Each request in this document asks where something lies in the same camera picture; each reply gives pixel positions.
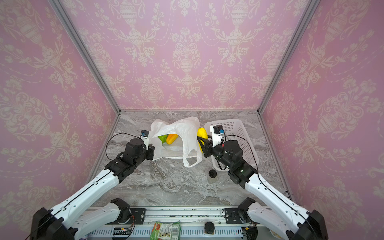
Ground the white plastic bag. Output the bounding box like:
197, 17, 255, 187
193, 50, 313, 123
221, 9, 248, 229
149, 117, 203, 168

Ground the white perforated plastic basket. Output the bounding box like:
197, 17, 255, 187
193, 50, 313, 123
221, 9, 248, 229
204, 119, 259, 169

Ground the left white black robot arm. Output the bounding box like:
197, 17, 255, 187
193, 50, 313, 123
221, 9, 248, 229
27, 137, 155, 240

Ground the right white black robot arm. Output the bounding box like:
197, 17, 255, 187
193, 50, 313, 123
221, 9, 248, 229
197, 137, 329, 240

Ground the green fruit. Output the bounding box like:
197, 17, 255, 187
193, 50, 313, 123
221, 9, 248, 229
158, 135, 168, 144

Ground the orange mango fruit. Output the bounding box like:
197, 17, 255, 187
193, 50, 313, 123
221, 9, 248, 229
166, 134, 179, 145

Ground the clear jar black lid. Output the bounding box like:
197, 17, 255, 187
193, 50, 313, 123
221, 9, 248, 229
207, 170, 218, 184

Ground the black lid jar front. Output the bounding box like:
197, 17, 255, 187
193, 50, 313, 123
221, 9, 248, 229
204, 222, 215, 235

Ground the green snack packet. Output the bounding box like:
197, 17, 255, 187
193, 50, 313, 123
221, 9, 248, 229
150, 222, 181, 240

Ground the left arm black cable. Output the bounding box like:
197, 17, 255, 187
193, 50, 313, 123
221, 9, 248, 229
104, 132, 142, 161

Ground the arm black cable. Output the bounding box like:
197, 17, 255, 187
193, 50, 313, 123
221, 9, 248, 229
224, 134, 260, 181
104, 132, 142, 161

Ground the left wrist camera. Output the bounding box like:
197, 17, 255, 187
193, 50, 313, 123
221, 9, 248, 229
140, 130, 150, 149

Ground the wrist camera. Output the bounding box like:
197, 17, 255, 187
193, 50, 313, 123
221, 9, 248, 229
210, 125, 225, 147
140, 130, 150, 149

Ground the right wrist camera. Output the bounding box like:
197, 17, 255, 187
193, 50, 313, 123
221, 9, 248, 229
210, 125, 225, 147

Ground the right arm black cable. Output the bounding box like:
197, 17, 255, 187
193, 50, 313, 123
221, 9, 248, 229
224, 134, 260, 181

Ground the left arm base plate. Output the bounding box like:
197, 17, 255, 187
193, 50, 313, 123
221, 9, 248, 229
117, 208, 146, 225

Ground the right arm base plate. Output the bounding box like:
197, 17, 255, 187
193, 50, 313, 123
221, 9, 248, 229
223, 207, 267, 225

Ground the aluminium front rail frame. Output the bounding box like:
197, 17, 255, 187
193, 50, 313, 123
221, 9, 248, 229
62, 205, 316, 240

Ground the right aluminium corner post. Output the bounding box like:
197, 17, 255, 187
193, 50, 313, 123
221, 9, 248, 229
258, 0, 321, 115

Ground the aluminium corner post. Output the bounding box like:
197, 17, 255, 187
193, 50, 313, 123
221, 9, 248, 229
48, 0, 121, 115
258, 0, 321, 115

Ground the left aluminium corner post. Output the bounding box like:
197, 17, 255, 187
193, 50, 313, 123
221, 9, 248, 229
48, 0, 121, 115

